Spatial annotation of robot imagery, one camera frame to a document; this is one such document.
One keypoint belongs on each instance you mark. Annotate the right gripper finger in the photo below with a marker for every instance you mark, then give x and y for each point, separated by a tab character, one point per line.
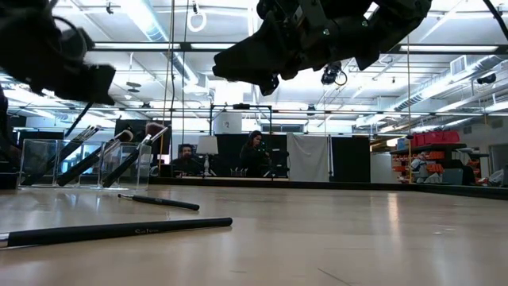
246	63

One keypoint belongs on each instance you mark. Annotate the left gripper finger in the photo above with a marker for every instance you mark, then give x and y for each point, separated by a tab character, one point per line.
87	83

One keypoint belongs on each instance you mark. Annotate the thin black makeup brush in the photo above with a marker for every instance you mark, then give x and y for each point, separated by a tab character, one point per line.
166	202
97	131
79	119
158	132
51	162

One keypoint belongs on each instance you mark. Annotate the black makeup brush dark head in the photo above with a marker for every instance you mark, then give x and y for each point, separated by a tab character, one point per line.
83	167

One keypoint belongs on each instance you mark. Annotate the clear acrylic brush organizer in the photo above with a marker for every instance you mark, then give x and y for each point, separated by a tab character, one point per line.
39	159

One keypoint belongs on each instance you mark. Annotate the thin black brush with lettering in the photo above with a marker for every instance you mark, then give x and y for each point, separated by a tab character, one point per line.
119	230

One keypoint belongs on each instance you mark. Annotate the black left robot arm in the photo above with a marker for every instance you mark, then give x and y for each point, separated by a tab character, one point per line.
8	167

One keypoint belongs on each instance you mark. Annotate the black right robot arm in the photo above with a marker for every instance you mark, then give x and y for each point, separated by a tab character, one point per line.
401	16

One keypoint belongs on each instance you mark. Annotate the white shade table lamp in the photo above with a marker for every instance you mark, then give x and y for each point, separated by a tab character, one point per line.
207	145

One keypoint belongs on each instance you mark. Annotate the black backdrop curtain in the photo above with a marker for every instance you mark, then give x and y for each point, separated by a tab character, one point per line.
230	155

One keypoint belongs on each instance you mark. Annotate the person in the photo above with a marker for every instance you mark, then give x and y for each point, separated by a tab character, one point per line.
186	163
254	159

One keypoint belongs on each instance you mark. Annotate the black screen panel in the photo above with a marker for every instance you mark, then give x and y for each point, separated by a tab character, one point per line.
162	147

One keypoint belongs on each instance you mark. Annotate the white hanging sheet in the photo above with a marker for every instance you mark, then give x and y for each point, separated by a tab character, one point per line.
307	159

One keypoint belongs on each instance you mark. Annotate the black partition panel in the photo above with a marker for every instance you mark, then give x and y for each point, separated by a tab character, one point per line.
351	159

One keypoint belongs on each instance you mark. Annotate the red storage bins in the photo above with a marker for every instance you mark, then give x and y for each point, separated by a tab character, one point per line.
434	138

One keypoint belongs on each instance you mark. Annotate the dark storage shelf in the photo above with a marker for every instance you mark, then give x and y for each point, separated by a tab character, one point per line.
436	148

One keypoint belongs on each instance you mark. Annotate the black overhead camera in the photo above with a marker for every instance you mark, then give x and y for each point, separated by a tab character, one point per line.
330	73

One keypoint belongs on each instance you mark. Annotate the black background rig frame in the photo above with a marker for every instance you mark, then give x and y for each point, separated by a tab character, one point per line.
241	106

